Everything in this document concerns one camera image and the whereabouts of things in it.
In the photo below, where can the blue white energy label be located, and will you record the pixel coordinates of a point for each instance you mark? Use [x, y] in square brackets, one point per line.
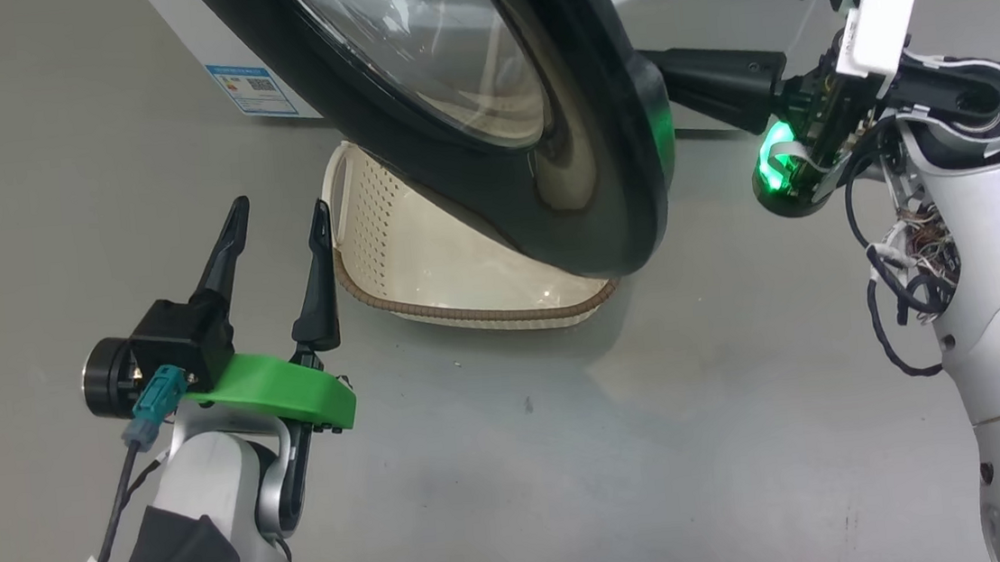
[252, 90]

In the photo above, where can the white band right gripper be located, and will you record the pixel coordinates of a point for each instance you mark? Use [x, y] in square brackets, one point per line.
[884, 12]

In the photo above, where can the black glass washing machine door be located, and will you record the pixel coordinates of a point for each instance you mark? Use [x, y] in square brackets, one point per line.
[617, 171]

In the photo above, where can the beige perforated laundry basket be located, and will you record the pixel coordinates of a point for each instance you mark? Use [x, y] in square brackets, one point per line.
[426, 260]

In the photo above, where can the white washing machine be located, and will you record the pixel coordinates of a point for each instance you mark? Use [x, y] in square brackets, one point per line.
[189, 36]

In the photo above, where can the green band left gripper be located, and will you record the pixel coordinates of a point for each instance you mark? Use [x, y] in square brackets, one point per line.
[293, 394]

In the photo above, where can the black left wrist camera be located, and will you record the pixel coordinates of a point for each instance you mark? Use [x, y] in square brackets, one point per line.
[179, 336]

